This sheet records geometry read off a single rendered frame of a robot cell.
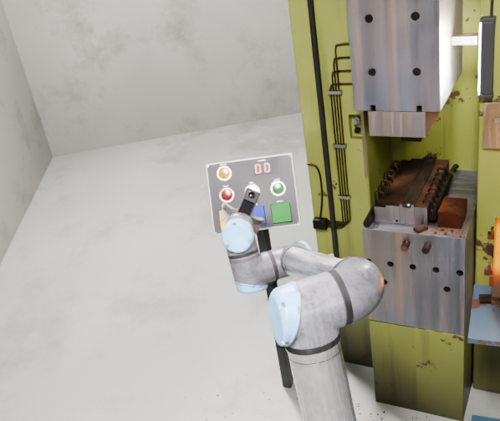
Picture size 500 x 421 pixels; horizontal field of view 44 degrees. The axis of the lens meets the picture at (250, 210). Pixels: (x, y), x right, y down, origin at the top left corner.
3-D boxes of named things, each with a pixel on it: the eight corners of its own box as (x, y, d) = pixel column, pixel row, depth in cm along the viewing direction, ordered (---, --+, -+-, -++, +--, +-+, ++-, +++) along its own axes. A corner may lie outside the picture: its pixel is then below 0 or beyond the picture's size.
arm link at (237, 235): (226, 259, 175) (216, 225, 173) (227, 250, 187) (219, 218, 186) (257, 251, 174) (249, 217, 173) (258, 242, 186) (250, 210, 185)
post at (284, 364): (290, 388, 295) (257, 186, 244) (283, 387, 297) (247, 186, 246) (293, 382, 298) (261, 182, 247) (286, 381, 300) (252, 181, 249)
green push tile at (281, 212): (291, 221, 237) (289, 201, 237) (272, 224, 238) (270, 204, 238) (292, 221, 239) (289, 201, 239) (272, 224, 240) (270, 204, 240)
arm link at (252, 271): (278, 287, 178) (268, 246, 177) (241, 299, 176) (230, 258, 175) (270, 281, 188) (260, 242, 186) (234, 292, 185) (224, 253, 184)
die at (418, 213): (427, 225, 231) (426, 206, 227) (375, 220, 240) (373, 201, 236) (449, 175, 263) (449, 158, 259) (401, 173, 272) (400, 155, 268)
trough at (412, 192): (413, 208, 230) (413, 205, 229) (399, 207, 232) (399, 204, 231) (436, 160, 262) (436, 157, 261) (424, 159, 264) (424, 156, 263)
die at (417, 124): (426, 138, 214) (425, 112, 210) (369, 135, 223) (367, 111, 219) (448, 95, 246) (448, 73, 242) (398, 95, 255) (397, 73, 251)
